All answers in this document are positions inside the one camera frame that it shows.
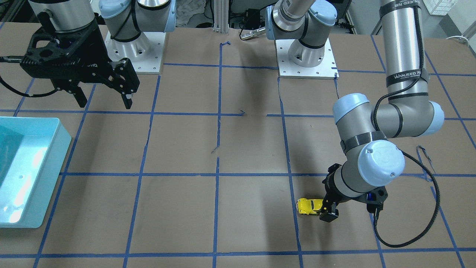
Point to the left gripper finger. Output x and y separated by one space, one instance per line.
328 212

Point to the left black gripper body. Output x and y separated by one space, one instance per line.
330 206

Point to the teal plastic storage bin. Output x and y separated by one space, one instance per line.
33 150

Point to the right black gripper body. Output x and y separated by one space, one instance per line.
91 49

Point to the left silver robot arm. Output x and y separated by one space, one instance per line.
365 130

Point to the yellow toy beetle car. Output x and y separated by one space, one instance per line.
306 206

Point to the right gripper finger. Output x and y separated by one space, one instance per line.
125 80
71 87

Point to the aluminium frame post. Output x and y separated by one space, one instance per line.
221 16

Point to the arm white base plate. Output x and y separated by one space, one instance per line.
145 53
299 62

